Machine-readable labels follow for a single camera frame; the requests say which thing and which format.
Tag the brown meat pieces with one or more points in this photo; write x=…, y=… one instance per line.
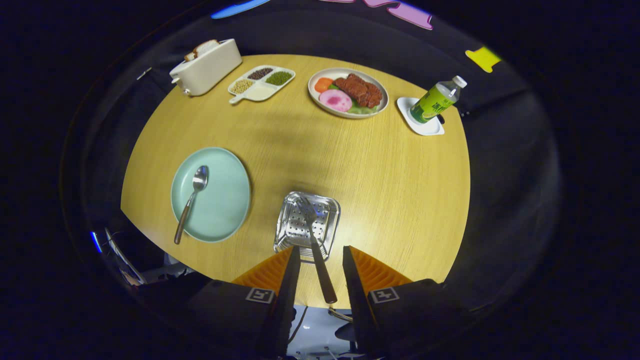
x=360, y=90

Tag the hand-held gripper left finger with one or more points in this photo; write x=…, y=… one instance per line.
x=287, y=300

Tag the white toaster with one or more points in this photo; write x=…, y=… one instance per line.
x=210, y=70

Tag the bread slice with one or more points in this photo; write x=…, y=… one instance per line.
x=189, y=56
x=206, y=47

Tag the green label drink bottle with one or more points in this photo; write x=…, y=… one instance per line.
x=432, y=102

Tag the small white clip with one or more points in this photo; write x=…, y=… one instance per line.
x=144, y=73

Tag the perforated metal tray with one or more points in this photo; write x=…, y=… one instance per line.
x=290, y=225

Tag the black backdrop cloth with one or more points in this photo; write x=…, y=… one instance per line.
x=360, y=40

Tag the green lettuce leaf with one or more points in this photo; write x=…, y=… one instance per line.
x=360, y=110

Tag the white square coaster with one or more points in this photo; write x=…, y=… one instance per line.
x=430, y=129

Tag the orange carrot slice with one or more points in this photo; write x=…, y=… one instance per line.
x=322, y=85

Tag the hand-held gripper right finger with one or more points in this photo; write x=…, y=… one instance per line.
x=357, y=300

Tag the lit screen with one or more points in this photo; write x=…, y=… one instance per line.
x=96, y=241

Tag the white divided dish with beans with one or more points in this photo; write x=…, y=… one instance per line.
x=260, y=92

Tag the light green plate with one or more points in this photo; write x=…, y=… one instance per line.
x=225, y=200

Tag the white equipment frame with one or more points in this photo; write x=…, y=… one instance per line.
x=122, y=257

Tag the white round food plate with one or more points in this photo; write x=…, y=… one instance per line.
x=335, y=73

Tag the pink ham slice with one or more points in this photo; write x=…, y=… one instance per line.
x=335, y=100

